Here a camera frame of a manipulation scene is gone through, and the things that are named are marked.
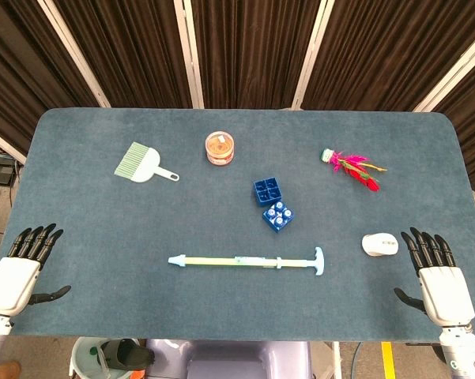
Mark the brown curtain partition panel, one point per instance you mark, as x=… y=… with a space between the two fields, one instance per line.
x=253 y=51
x=23 y=59
x=122 y=51
x=379 y=51
x=474 y=118

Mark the pale green mini dustpan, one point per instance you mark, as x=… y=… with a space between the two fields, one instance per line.
x=146 y=166

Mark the black object in bucket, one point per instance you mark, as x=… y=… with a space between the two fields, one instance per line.
x=128 y=355

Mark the lavender robot base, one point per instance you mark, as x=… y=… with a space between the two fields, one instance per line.
x=241 y=359

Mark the white computer mouse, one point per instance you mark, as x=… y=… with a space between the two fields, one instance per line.
x=379 y=245

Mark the brown leather shoe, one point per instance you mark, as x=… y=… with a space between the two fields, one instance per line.
x=6 y=371

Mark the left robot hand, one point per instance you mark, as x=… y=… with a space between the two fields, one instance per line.
x=12 y=284

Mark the hollow blue building block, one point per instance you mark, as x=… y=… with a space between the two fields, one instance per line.
x=268 y=191

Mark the pink feather shuttlecock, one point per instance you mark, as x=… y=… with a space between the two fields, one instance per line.
x=355 y=169

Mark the white table leg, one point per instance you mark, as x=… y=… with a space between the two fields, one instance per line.
x=336 y=361

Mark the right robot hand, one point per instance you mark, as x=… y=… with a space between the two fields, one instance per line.
x=446 y=294

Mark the clear jar with orange contents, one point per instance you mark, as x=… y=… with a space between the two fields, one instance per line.
x=219 y=149

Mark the white bucket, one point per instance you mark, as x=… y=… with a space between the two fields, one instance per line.
x=83 y=355

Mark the studded blue building block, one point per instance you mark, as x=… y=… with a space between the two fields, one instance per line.
x=278 y=217

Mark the blue felt table cover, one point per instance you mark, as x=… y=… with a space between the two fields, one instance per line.
x=102 y=237

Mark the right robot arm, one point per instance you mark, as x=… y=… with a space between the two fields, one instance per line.
x=460 y=351

